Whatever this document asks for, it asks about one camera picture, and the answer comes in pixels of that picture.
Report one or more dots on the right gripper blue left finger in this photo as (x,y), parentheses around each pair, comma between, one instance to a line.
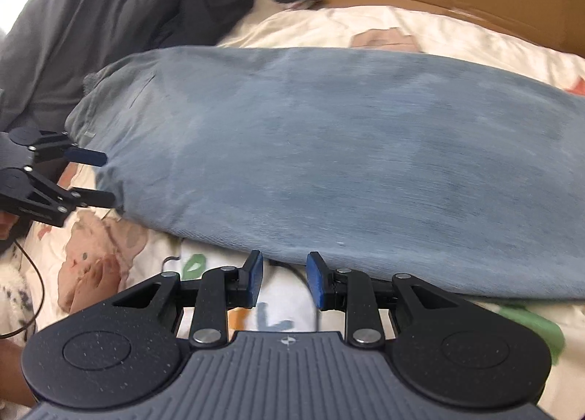
(250,279)

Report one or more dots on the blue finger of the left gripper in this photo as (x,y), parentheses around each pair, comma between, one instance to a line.
(85,197)
(75,154)

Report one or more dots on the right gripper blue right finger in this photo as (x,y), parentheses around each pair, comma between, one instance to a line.
(321,282)

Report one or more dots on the light blue denim jeans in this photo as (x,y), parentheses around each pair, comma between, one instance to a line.
(469,177)

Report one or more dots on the person left hand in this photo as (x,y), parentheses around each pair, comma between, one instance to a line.
(8,223)

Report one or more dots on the white fluffy spotted blanket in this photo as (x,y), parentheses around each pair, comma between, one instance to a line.
(16,311)

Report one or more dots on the dark grey duvet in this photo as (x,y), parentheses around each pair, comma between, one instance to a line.
(55,44)

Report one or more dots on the black garment pile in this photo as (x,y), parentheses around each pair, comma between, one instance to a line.
(202,22)

